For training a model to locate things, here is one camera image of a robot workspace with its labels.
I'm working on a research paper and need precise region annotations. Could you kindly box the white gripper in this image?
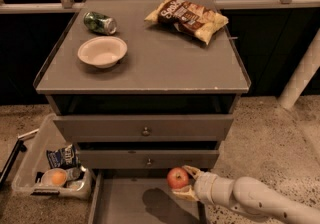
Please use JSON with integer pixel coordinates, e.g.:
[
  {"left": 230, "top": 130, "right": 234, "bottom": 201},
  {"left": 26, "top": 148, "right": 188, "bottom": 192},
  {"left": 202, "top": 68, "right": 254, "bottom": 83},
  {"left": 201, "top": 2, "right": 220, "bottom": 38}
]
[{"left": 172, "top": 165, "right": 237, "bottom": 209}]

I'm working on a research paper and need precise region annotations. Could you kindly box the red apple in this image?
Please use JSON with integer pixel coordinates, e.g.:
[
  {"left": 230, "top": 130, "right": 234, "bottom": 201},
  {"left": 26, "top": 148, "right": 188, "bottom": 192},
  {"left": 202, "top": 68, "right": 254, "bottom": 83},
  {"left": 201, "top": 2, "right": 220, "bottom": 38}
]
[{"left": 167, "top": 167, "right": 189, "bottom": 189}]

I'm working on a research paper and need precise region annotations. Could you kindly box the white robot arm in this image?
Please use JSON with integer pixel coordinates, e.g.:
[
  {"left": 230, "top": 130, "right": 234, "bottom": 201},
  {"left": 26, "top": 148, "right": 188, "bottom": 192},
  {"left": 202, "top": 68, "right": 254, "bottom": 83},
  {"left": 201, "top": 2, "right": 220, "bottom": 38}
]
[{"left": 173, "top": 36, "right": 320, "bottom": 224}]

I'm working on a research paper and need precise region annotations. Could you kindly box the grey bottom drawer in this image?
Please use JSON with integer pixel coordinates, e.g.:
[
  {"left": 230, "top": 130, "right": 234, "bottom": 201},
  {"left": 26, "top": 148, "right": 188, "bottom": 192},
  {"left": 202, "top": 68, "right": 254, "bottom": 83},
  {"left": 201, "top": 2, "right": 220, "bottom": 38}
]
[{"left": 88, "top": 169, "right": 208, "bottom": 224}]

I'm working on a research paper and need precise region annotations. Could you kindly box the grey drawer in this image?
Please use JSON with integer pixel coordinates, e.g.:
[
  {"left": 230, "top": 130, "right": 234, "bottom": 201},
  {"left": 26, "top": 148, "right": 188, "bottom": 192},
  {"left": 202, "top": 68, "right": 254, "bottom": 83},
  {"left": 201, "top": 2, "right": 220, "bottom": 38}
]
[
  {"left": 53, "top": 114, "right": 233, "bottom": 143},
  {"left": 78, "top": 150, "right": 219, "bottom": 169},
  {"left": 88, "top": 169, "right": 208, "bottom": 224}
]

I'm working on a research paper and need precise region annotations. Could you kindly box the grey middle drawer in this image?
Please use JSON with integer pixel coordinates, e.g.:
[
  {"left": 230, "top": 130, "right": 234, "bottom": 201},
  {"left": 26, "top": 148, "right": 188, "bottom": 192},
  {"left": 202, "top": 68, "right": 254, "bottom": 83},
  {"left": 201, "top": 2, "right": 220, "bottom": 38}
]
[{"left": 78, "top": 150, "right": 219, "bottom": 169}]

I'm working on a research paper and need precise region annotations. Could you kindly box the grey drawer cabinet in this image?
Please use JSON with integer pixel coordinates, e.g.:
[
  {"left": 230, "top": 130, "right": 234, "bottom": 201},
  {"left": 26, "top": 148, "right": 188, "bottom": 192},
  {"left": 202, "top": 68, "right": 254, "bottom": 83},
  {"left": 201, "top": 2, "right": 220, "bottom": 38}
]
[{"left": 32, "top": 0, "right": 252, "bottom": 176}]

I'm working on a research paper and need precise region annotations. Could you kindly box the grey top drawer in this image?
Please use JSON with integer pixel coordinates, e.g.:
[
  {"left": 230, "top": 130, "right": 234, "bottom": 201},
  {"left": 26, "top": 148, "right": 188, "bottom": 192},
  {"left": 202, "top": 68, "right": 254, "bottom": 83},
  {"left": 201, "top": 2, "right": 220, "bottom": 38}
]
[{"left": 53, "top": 114, "right": 233, "bottom": 143}]

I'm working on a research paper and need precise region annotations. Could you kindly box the small can in bin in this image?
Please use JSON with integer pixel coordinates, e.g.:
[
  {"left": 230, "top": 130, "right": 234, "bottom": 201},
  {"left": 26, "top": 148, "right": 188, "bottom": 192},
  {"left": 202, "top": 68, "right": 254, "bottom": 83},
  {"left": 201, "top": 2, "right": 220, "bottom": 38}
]
[{"left": 66, "top": 167, "right": 85, "bottom": 181}]

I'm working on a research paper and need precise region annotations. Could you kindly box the blue chip bag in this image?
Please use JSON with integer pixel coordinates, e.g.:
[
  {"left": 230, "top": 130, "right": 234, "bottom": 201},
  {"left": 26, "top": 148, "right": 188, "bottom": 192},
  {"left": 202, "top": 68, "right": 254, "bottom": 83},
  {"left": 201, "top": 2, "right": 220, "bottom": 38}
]
[{"left": 46, "top": 145, "right": 79, "bottom": 169}]

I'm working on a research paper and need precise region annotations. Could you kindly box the orange in white cup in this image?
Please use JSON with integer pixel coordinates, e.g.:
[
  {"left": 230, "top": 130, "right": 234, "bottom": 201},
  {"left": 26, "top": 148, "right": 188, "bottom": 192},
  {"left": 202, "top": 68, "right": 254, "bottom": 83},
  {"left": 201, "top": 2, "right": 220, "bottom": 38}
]
[{"left": 41, "top": 168, "right": 67, "bottom": 187}]

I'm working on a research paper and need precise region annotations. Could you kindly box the white paper bowl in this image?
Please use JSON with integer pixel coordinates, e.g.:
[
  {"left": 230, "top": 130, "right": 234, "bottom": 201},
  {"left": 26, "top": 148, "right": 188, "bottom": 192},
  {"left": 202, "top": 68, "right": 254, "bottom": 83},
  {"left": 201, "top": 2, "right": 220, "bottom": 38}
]
[{"left": 77, "top": 36, "right": 127, "bottom": 69}]

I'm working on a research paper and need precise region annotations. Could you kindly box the clear plastic bin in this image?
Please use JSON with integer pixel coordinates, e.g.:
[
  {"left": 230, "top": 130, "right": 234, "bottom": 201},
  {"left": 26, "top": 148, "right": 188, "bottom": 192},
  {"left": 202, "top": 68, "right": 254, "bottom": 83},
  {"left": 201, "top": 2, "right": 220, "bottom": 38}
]
[{"left": 11, "top": 114, "right": 92, "bottom": 200}]

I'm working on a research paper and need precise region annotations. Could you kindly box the brown chip bag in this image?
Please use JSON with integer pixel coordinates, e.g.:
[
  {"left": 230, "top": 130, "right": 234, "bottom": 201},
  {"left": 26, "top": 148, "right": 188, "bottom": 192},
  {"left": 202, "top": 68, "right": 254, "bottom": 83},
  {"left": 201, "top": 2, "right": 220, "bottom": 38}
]
[{"left": 145, "top": 0, "right": 228, "bottom": 45}]

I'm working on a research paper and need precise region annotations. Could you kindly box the green soda can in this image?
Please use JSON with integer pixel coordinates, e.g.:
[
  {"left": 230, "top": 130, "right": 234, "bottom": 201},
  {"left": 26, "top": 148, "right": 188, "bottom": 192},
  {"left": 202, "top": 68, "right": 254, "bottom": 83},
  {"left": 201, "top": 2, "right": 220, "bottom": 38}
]
[{"left": 83, "top": 12, "right": 117, "bottom": 35}]

